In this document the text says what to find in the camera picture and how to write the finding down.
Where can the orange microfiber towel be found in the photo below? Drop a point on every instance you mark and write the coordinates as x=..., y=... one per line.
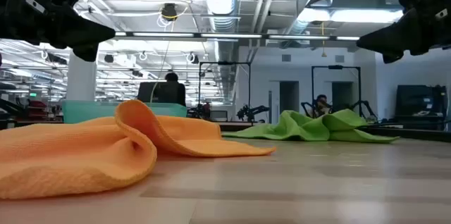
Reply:
x=70, y=153

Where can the green microfiber towel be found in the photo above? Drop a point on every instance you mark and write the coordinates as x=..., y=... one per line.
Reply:
x=310, y=129

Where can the black overhead camera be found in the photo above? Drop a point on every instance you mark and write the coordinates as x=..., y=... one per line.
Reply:
x=169, y=12

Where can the black screen on cart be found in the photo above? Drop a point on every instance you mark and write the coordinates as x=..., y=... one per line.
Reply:
x=415, y=100

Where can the black metal table frame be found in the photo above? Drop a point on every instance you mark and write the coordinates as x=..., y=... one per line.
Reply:
x=423, y=134

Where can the person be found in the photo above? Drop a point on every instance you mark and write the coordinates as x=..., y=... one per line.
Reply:
x=321, y=101
x=171, y=76

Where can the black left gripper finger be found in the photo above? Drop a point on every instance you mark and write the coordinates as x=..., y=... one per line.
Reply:
x=87, y=53
x=81, y=28

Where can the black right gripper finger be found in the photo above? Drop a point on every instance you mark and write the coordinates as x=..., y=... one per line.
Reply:
x=398, y=37
x=393, y=57

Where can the overhead bar with light strips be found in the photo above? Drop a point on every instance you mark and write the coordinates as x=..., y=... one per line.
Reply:
x=229, y=35

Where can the white pillar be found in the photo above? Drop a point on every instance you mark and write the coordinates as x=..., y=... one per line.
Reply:
x=81, y=79

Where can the black background monitor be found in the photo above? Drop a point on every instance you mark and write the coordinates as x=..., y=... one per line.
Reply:
x=148, y=92

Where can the teal translucent plastic basket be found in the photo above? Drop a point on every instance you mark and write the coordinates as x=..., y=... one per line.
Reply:
x=88, y=111

